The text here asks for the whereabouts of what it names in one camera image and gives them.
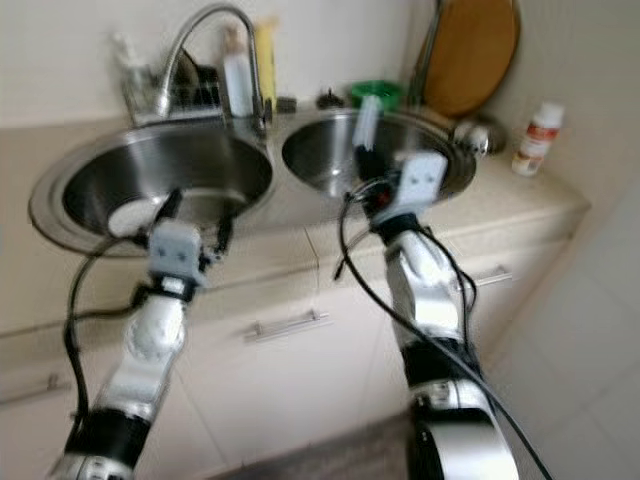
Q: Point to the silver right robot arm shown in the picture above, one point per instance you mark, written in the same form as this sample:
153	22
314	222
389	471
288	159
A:
425	280

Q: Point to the cream kitchen base cabinet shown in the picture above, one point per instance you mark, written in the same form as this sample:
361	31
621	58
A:
310	390

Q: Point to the stainless steel double sink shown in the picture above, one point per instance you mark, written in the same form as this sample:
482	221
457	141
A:
160	170

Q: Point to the white plate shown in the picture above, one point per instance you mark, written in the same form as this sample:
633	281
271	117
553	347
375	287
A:
135	218

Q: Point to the green plastic bowl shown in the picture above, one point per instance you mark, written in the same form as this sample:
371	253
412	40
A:
375	93

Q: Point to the small black knob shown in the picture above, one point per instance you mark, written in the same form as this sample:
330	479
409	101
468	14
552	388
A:
328	100

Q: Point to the shiny steel lid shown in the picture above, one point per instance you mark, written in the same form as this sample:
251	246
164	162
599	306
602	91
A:
475	135

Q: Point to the white soap bottle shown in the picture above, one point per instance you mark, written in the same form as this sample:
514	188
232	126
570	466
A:
237	85

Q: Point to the yellow bottle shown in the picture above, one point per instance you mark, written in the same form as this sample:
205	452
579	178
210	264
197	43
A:
266	60

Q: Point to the round wooden cutting board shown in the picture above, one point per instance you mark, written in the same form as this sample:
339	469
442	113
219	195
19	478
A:
470	55

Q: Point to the curved steel faucet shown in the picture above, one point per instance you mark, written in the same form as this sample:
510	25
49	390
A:
175	60

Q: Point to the white bottle red label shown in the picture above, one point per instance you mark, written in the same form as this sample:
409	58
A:
538	138

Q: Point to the dark floor mat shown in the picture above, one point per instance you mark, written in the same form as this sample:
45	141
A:
310	455

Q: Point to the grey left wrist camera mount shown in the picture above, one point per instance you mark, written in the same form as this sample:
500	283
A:
180	252

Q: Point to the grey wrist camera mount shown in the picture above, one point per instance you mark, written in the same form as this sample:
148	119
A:
180	252
424	180

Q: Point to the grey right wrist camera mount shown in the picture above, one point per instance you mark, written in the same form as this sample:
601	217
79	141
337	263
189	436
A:
424	180

